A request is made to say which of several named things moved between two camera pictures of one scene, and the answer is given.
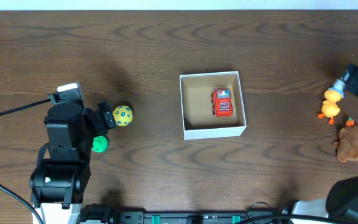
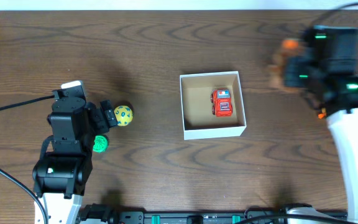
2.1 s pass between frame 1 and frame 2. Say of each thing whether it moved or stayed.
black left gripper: stayed
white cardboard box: stayed
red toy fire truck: stayed
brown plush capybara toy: moved
